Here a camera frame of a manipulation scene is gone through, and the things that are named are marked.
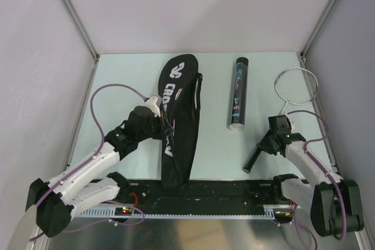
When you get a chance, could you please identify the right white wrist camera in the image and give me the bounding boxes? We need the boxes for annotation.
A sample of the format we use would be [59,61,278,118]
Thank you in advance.
[287,118,295,132]

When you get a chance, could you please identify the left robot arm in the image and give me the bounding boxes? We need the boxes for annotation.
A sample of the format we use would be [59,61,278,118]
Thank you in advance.
[26,96,161,238]

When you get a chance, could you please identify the black racket cover bag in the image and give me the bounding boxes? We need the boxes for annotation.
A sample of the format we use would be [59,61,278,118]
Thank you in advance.
[158,54,203,190]

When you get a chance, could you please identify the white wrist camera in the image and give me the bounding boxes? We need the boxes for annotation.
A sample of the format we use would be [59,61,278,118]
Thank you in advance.
[144,95,162,117]
[287,118,295,132]

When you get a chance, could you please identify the white badminton racket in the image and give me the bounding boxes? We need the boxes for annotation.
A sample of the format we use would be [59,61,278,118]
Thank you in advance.
[243,67,318,173]

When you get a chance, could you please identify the right aluminium frame post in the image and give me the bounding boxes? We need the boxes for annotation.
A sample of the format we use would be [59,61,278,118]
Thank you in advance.
[299,0,339,64]

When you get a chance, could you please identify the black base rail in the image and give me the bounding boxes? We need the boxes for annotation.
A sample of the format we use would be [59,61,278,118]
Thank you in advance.
[117,180,289,217]

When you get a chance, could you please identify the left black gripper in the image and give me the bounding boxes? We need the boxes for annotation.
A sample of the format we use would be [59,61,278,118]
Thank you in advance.
[137,111,173,142]

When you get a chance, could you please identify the left aluminium frame post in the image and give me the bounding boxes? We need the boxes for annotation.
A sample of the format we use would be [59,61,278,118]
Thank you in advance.
[60,0,100,63]

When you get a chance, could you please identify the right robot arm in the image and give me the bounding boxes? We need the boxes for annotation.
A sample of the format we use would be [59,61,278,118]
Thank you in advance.
[258,115,364,237]

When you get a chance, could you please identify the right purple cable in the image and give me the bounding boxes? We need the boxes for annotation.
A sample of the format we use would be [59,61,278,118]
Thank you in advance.
[288,110,348,241]

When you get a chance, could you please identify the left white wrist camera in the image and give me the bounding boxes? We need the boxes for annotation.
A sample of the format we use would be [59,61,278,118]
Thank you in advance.
[144,95,162,117]

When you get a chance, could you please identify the grey slotted cable duct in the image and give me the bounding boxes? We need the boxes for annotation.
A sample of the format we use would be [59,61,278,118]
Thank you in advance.
[79,204,294,220]

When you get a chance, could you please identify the black shuttlecock tube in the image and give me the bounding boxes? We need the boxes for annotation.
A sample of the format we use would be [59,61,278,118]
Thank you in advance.
[229,57,249,131]

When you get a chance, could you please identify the aluminium frame post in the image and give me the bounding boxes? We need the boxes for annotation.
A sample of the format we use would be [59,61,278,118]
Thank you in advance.
[60,0,100,63]
[299,0,339,64]

